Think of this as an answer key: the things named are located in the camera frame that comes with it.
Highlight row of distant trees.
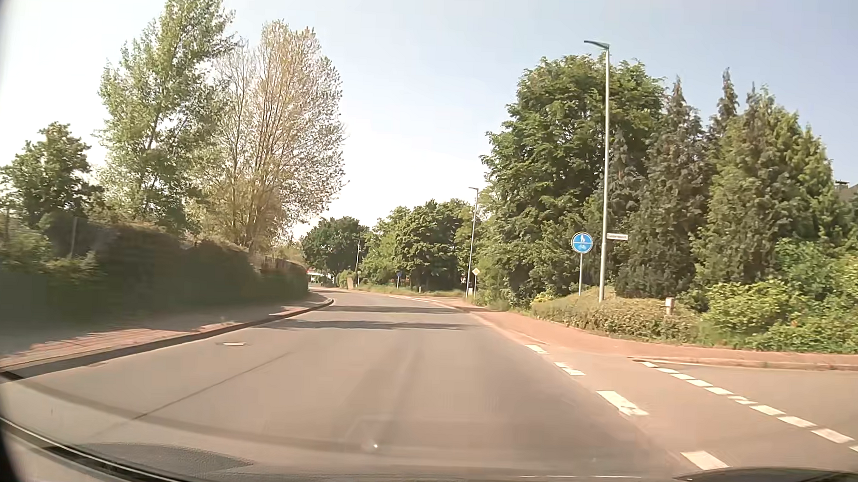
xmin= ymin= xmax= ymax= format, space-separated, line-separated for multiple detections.
xmin=299 ymin=194 xmax=483 ymax=293

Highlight grey asphalt road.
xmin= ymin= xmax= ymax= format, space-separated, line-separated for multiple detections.
xmin=0 ymin=277 xmax=858 ymax=482

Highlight round blue road sign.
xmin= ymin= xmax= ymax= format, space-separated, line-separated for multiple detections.
xmin=569 ymin=231 xmax=594 ymax=298

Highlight red paved cycle path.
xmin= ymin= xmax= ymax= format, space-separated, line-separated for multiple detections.
xmin=411 ymin=294 xmax=858 ymax=372

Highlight tall sparse pale tree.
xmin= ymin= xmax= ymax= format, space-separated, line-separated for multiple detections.
xmin=202 ymin=18 xmax=352 ymax=257

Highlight road markings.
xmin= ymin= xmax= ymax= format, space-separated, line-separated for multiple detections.
xmin=521 ymin=343 xmax=858 ymax=476

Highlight group of dense green trees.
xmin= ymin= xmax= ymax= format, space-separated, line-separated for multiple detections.
xmin=474 ymin=50 xmax=858 ymax=321

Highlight long trimmed green hedge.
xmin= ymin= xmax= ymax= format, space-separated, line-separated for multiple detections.
xmin=0 ymin=212 xmax=312 ymax=331

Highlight tall green leafy tree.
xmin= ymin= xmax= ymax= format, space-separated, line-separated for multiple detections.
xmin=93 ymin=0 xmax=240 ymax=236

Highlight red brick pavement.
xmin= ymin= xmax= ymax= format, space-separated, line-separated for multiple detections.
xmin=0 ymin=283 xmax=334 ymax=384

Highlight low green bushes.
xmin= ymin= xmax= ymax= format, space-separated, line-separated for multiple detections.
xmin=528 ymin=230 xmax=858 ymax=355

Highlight small green tree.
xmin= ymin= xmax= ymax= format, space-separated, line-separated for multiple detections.
xmin=0 ymin=120 xmax=106 ymax=230

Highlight tall grey lamp post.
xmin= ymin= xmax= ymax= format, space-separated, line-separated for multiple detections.
xmin=575 ymin=40 xmax=636 ymax=303

